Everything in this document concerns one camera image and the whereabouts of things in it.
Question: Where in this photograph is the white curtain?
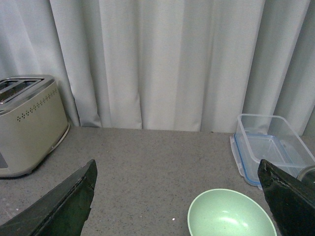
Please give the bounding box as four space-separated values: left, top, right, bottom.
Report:
0 0 315 136

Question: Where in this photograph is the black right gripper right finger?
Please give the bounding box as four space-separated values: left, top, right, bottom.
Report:
257 159 315 236

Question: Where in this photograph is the clear plastic container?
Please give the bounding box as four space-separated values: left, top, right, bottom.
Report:
232 114 315 186

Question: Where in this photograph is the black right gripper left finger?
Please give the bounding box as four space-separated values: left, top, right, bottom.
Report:
0 159 97 236

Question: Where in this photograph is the cream two-slot toaster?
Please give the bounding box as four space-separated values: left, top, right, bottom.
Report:
0 75 69 178

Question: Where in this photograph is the glass jar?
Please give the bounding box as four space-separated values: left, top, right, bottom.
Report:
297 165 315 186

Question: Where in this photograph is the green bowl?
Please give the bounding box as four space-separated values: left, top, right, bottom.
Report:
187 189 277 236

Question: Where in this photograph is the clear blue-trimmed container lid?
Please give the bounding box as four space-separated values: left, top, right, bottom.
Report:
230 134 298 189

